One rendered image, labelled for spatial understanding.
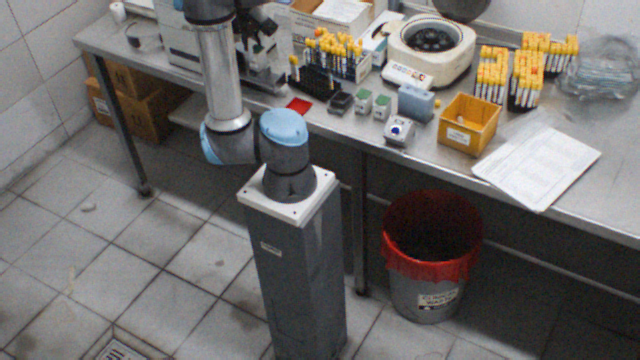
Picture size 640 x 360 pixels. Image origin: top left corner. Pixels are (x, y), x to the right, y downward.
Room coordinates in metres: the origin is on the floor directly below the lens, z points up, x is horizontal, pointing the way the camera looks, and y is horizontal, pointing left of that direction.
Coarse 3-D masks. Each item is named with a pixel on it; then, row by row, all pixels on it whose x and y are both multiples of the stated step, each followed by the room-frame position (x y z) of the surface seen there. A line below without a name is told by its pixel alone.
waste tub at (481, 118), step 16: (464, 96) 1.46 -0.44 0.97; (448, 112) 1.42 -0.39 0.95; (464, 112) 1.46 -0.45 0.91; (480, 112) 1.43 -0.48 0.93; (496, 112) 1.37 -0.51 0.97; (448, 128) 1.36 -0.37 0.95; (464, 128) 1.33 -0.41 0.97; (480, 128) 1.41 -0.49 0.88; (496, 128) 1.39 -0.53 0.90; (448, 144) 1.35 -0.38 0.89; (464, 144) 1.32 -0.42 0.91; (480, 144) 1.30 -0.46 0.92
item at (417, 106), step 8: (400, 88) 1.52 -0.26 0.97; (408, 88) 1.51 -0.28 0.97; (400, 96) 1.51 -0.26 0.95; (408, 96) 1.49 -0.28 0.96; (416, 96) 1.47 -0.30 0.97; (424, 96) 1.47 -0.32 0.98; (432, 96) 1.47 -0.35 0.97; (400, 104) 1.51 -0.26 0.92; (408, 104) 1.49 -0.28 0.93; (416, 104) 1.47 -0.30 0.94; (424, 104) 1.46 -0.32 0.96; (432, 104) 1.47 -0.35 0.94; (400, 112) 1.51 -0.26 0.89; (408, 112) 1.49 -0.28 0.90; (416, 112) 1.47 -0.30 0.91; (424, 112) 1.45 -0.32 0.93; (432, 112) 1.48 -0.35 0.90; (416, 120) 1.47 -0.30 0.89; (424, 120) 1.45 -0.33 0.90
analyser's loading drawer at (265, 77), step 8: (240, 64) 1.79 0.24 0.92; (240, 72) 1.74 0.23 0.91; (248, 72) 1.71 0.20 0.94; (256, 72) 1.74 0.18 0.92; (264, 72) 1.70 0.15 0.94; (248, 80) 1.70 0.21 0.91; (256, 80) 1.69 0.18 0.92; (264, 80) 1.69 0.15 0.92; (272, 80) 1.69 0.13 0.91; (280, 80) 1.67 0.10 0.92; (272, 88) 1.65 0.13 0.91
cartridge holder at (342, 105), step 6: (336, 96) 1.60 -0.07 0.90; (342, 96) 1.60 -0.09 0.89; (348, 96) 1.59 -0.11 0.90; (330, 102) 1.57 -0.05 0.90; (336, 102) 1.56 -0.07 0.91; (342, 102) 1.57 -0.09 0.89; (348, 102) 1.57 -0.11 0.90; (330, 108) 1.55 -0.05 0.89; (336, 108) 1.55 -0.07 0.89; (342, 108) 1.55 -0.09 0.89; (342, 114) 1.53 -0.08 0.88
